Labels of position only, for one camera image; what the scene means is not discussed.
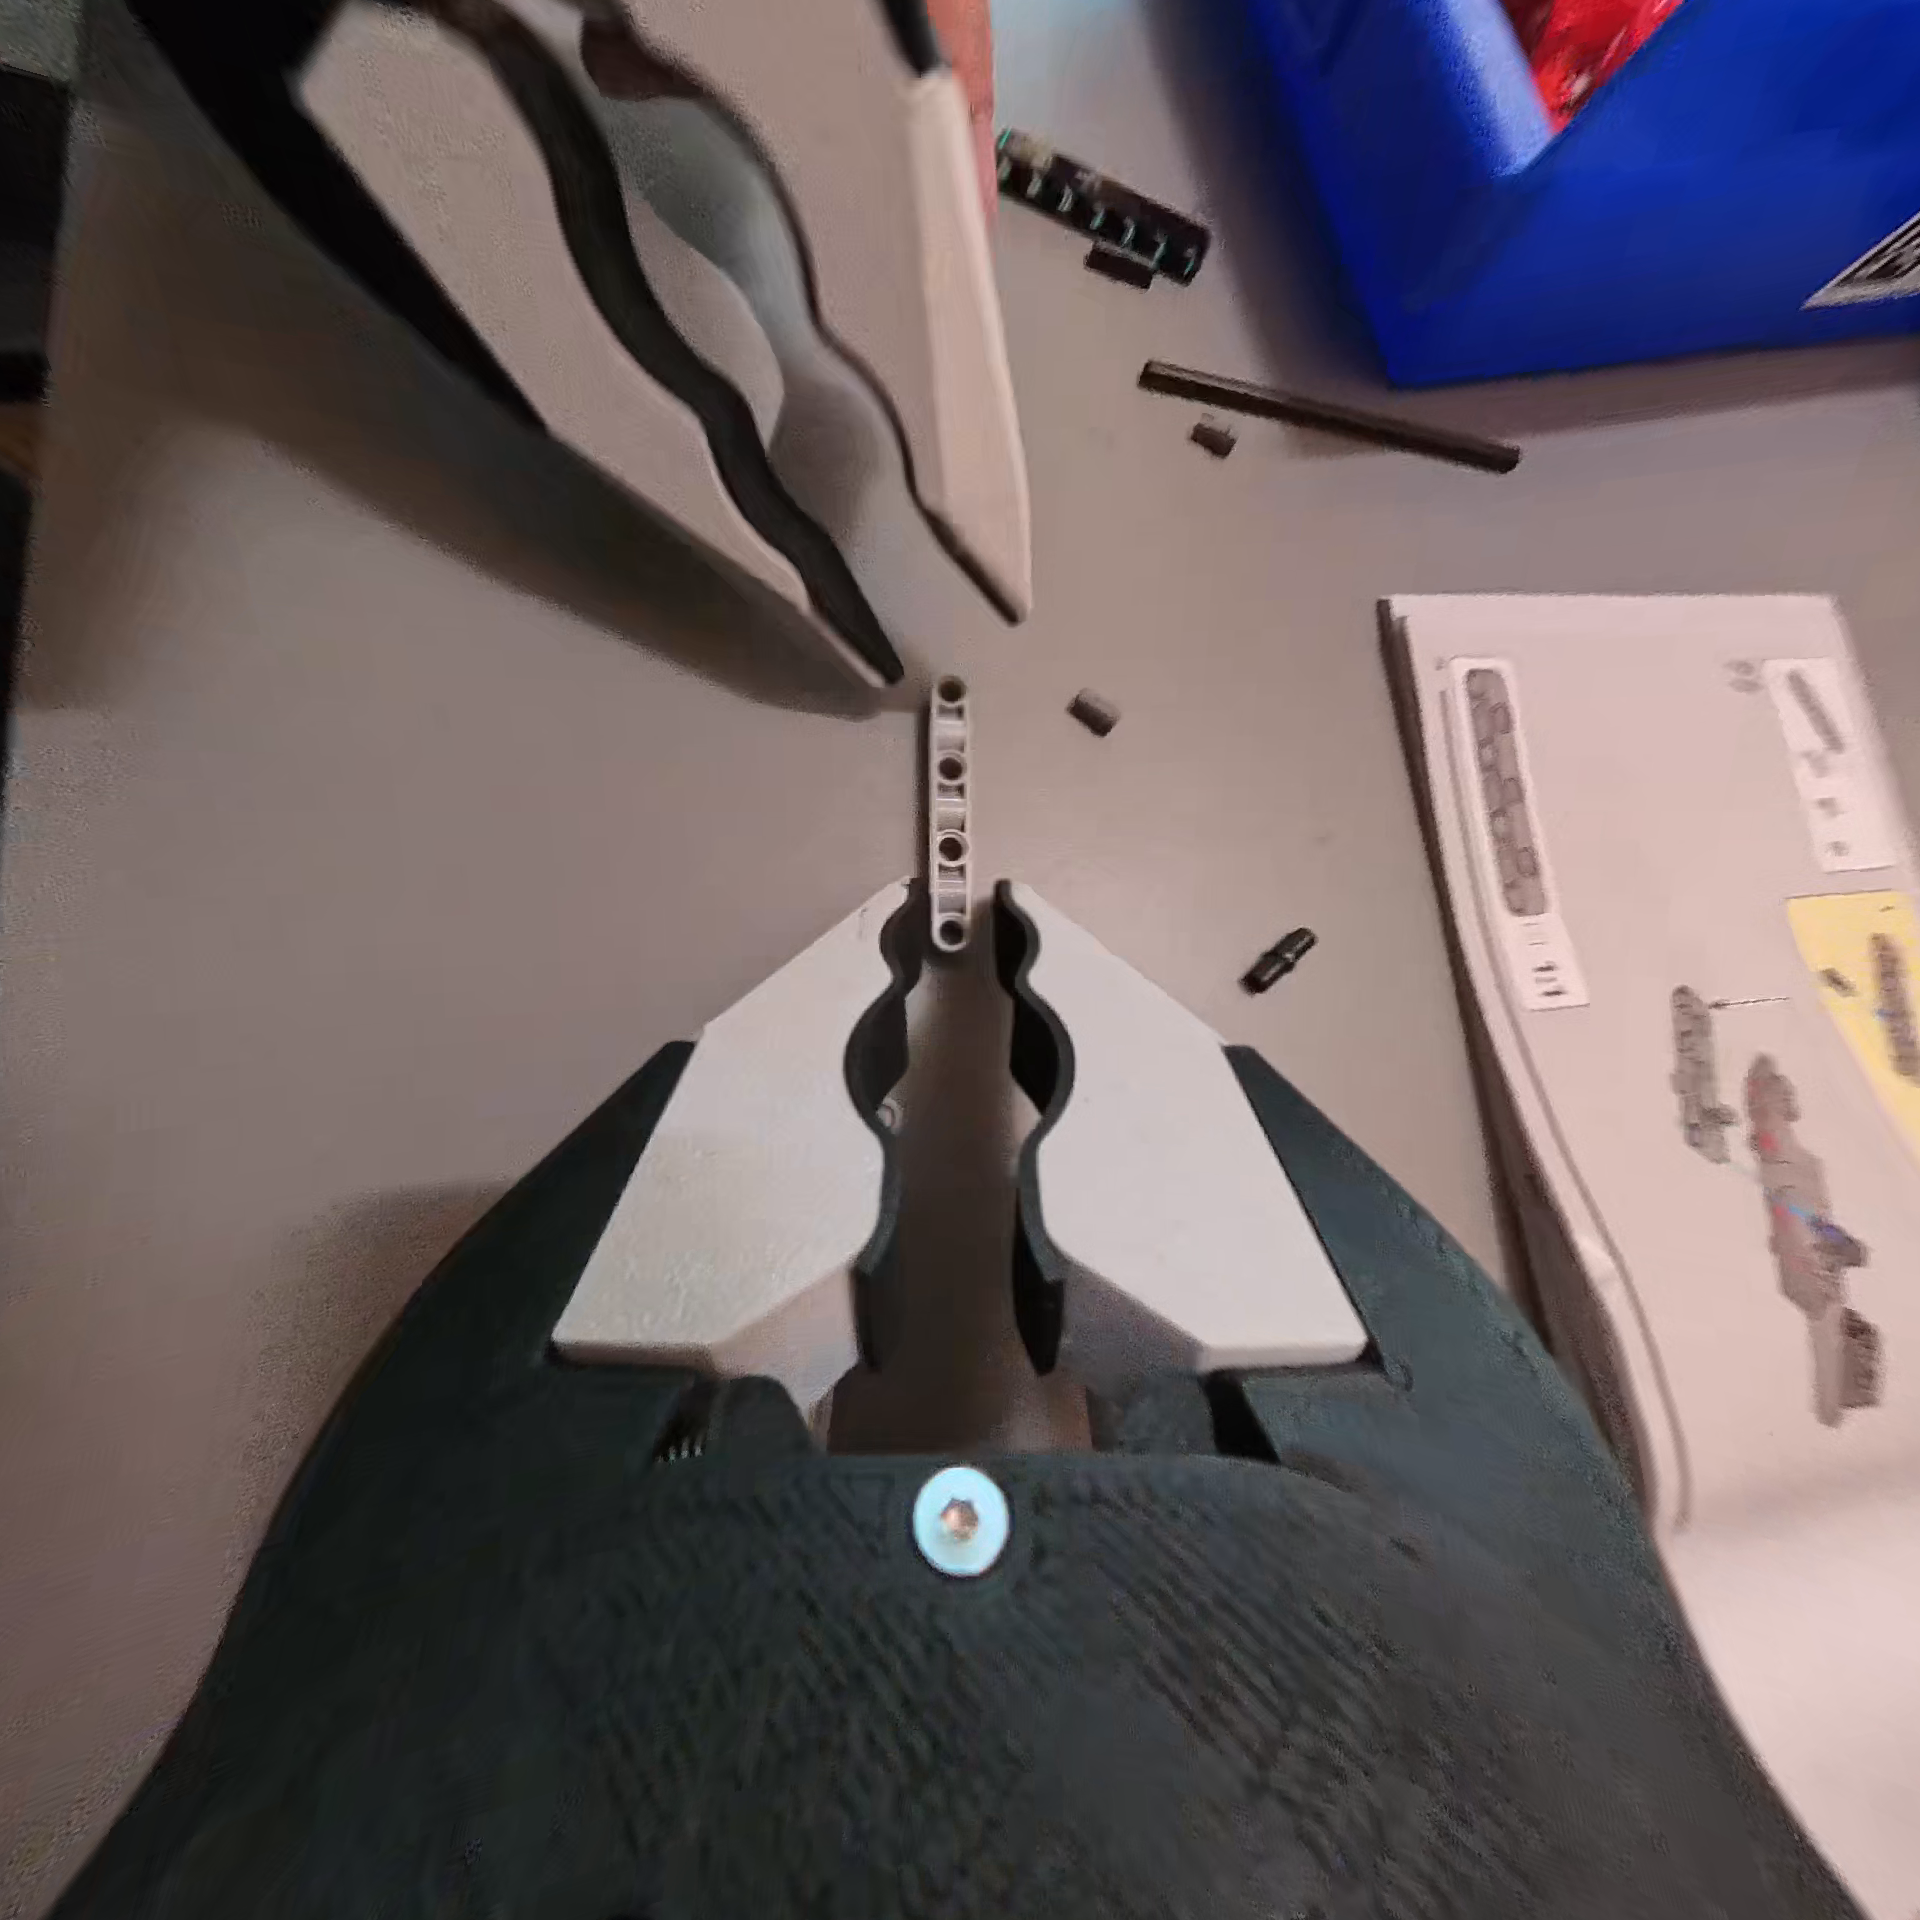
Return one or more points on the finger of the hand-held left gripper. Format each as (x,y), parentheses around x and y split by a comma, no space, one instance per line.
(960,345)
(497,223)

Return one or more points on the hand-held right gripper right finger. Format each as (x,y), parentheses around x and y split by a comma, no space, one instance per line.
(1189,1184)

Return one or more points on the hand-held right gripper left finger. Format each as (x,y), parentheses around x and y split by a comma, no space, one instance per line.
(720,1184)

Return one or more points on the light grey perforated toy beam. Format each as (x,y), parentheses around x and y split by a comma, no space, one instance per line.
(953,807)

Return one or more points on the black perforated toy beam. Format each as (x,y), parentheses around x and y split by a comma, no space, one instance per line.
(1101,210)

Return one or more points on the black connector pin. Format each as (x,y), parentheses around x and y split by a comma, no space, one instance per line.
(1279,961)

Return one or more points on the small dark bush piece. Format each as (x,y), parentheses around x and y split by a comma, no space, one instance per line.
(1213,437)

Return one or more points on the long black toy axle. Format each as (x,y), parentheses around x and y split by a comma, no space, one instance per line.
(1328,416)

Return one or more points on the small dark grey connector pin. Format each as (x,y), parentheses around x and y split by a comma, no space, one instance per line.
(1094,709)

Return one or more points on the white building instruction booklet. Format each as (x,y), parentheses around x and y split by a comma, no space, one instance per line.
(1695,1049)

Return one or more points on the blue plastic bin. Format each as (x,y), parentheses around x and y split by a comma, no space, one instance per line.
(1639,210)

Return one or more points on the red printed plastic bag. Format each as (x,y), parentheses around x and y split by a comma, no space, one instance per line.
(1591,44)

